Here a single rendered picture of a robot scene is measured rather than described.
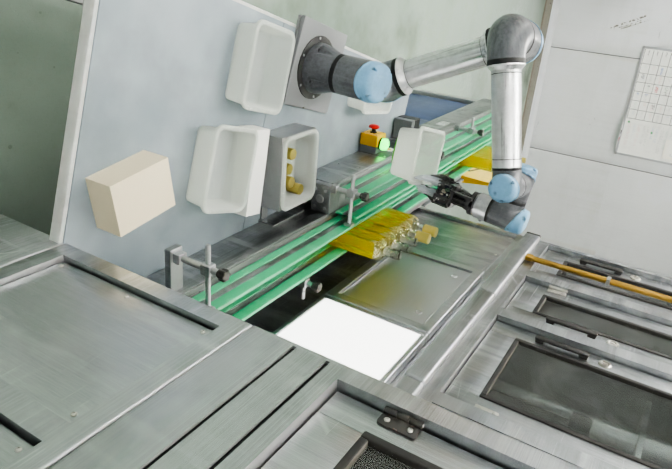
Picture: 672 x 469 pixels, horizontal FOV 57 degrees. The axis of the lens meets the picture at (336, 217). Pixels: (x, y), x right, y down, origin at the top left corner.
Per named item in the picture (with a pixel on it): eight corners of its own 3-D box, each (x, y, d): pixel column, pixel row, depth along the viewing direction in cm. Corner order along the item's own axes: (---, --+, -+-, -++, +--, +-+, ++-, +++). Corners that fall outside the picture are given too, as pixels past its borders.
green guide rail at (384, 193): (335, 213, 197) (356, 220, 194) (335, 210, 197) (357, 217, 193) (501, 121, 338) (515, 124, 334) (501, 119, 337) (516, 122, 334)
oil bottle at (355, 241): (321, 242, 195) (380, 262, 186) (322, 226, 193) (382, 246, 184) (330, 237, 200) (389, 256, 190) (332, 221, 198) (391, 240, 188)
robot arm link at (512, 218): (534, 207, 175) (524, 234, 178) (498, 193, 180) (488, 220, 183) (528, 210, 169) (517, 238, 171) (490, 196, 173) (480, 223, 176)
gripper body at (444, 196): (437, 177, 180) (475, 192, 175) (446, 177, 187) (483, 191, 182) (428, 202, 182) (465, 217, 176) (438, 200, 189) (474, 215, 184)
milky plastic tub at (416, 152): (395, 120, 181) (422, 125, 177) (422, 126, 201) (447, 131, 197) (382, 178, 184) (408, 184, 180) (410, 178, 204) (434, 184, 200)
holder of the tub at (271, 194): (257, 221, 185) (278, 228, 181) (260, 132, 174) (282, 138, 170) (290, 205, 198) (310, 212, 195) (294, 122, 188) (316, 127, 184)
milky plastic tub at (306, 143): (258, 206, 182) (282, 213, 178) (260, 132, 173) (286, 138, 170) (292, 190, 196) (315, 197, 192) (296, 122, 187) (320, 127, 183)
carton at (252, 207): (229, 211, 171) (246, 216, 169) (238, 125, 165) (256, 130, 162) (243, 207, 177) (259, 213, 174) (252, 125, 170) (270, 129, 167)
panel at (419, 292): (229, 372, 151) (348, 431, 136) (229, 362, 150) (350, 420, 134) (393, 249, 223) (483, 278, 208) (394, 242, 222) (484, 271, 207)
